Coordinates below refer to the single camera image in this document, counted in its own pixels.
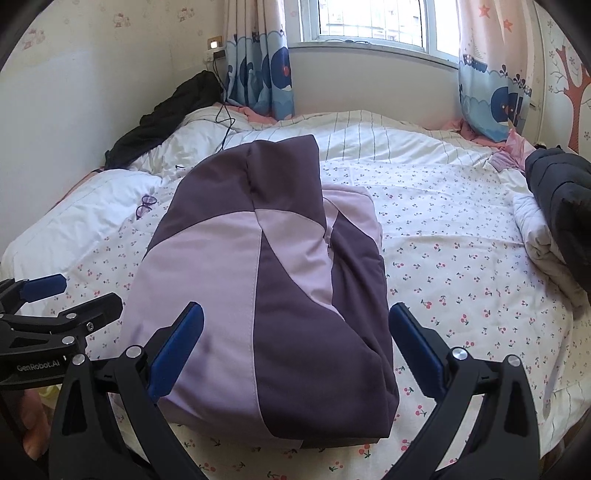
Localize white wall pipe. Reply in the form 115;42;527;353
533;0;548;139

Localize black cloth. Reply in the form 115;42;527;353
104;70;227;171

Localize black cable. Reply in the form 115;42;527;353
174;58;237;171

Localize white framed window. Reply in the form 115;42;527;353
295;0;462;70

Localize dark grey puffer jacket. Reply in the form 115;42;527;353
525;147;591;296

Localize cherry print bed sheet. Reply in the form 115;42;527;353
28;159;591;480

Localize white striped duvet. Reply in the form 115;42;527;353
0;106;509;278

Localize tree wall sticker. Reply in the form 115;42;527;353
554;44;591;155

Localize white quilted garment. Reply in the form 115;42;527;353
512;191;587;308

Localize pink bedding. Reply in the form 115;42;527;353
226;105;296;126

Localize pink cloth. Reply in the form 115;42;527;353
489;129;539;172

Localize purple two-tone jacket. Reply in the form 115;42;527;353
119;135;400;449

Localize purple eyeglasses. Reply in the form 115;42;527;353
135;195;158;220

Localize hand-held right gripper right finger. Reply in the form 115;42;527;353
389;302;541;480

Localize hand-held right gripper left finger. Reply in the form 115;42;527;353
48;301;206;480

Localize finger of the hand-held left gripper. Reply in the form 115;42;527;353
0;292;123;352
0;273;68;315

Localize whale print curtain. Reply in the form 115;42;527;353
224;0;296;121
457;0;534;144

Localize person's left hand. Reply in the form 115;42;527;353
19;388;52;462

